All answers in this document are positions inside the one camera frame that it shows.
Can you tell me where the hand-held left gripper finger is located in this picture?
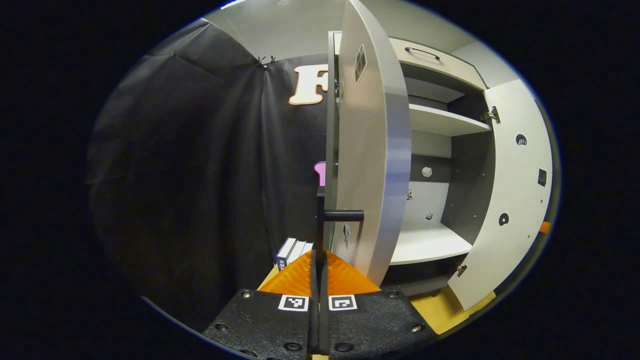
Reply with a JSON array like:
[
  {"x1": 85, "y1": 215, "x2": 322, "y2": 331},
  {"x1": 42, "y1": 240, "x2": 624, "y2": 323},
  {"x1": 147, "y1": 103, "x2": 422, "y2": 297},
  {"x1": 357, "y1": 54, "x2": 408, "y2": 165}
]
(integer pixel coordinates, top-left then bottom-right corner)
[
  {"x1": 202, "y1": 249, "x2": 321, "y2": 360},
  {"x1": 320, "y1": 250, "x2": 441, "y2": 360}
]

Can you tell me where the white shoe cabinet door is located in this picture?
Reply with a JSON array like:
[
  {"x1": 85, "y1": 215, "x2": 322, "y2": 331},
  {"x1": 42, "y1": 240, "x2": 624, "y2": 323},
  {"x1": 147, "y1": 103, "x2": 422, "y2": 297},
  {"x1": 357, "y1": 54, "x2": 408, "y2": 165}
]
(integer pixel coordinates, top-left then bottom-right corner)
[
  {"x1": 447, "y1": 79, "x2": 553, "y2": 312},
  {"x1": 316, "y1": 0, "x2": 412, "y2": 288}
]

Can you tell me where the white double-door shoe cabinet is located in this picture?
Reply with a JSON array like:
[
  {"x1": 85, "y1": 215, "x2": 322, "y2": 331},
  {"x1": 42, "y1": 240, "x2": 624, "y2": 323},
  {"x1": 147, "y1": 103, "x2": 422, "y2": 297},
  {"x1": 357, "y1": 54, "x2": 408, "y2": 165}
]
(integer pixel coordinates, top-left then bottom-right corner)
[{"x1": 327, "y1": 31, "x2": 496, "y2": 296}]

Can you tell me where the white cabinet drawer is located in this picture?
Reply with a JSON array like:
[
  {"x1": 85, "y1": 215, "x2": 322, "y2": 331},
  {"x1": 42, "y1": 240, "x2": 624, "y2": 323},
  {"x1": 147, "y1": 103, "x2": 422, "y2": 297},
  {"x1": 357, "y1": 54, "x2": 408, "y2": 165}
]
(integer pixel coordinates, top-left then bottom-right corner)
[{"x1": 387, "y1": 37, "x2": 488, "y2": 91}]

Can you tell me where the white spine book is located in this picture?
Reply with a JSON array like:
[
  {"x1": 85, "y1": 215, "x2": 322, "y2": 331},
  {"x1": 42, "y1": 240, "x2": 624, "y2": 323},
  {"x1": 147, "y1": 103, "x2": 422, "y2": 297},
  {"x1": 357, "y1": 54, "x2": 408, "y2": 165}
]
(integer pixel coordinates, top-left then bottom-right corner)
[{"x1": 286, "y1": 241, "x2": 307, "y2": 266}]

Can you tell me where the black backdrop cloth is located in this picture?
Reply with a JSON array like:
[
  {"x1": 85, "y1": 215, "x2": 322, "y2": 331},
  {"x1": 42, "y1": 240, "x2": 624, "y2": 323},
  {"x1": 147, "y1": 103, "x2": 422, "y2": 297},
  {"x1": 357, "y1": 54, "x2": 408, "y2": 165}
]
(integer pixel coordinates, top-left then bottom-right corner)
[{"x1": 87, "y1": 19, "x2": 337, "y2": 333}]

